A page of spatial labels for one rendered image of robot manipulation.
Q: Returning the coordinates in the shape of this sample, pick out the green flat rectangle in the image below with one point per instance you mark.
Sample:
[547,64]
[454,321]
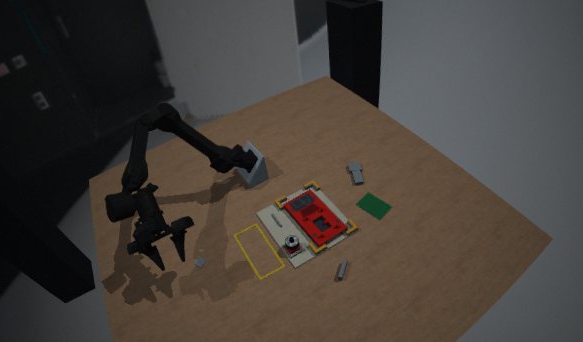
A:
[373,205]

